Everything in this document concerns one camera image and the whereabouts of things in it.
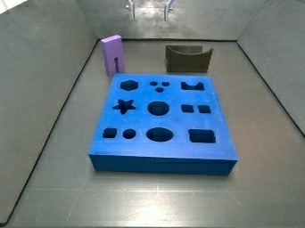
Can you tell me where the blue shape-sorter block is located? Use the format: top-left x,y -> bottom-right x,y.
89,74 -> 239,175

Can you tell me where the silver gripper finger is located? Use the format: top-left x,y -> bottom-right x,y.
126,0 -> 137,20
164,0 -> 176,21

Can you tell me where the purple double-square peg object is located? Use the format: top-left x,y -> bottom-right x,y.
101,35 -> 126,77

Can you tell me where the black curved holder stand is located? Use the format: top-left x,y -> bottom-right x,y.
166,45 -> 213,73

